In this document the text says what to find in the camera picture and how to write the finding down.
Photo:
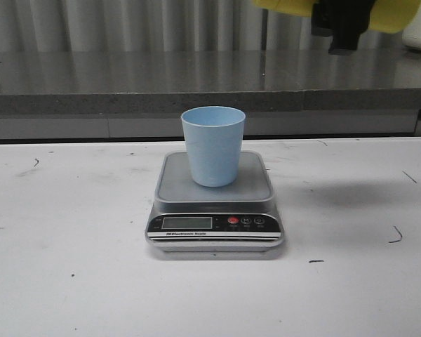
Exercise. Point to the silver digital kitchen scale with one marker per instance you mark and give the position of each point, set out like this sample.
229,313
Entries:
239,217

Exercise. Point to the light blue plastic cup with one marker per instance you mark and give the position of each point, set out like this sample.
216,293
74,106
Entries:
213,137

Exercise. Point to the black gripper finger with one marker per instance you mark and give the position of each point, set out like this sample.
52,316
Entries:
345,21

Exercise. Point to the grey stone counter ledge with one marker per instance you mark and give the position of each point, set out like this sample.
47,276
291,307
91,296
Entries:
140,95

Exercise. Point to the yellow squeeze bottle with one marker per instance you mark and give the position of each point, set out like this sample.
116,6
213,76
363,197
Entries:
388,16

